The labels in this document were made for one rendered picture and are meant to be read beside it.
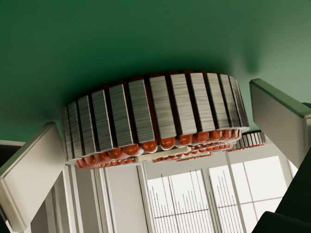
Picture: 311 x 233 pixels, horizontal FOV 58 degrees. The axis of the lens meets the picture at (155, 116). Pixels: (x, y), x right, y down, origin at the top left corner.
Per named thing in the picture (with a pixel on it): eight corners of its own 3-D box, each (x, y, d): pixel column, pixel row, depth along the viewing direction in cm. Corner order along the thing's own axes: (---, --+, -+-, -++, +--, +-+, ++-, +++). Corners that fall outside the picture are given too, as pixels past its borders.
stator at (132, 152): (17, 96, 13) (25, 176, 12) (257, 43, 12) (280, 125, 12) (93, 127, 24) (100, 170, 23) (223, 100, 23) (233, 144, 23)
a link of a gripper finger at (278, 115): (303, 117, 11) (322, 113, 11) (248, 79, 18) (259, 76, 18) (306, 180, 12) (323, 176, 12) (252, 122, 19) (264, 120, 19)
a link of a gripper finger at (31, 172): (27, 231, 13) (12, 234, 13) (69, 159, 20) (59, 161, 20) (2, 177, 12) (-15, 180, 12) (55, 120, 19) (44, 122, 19)
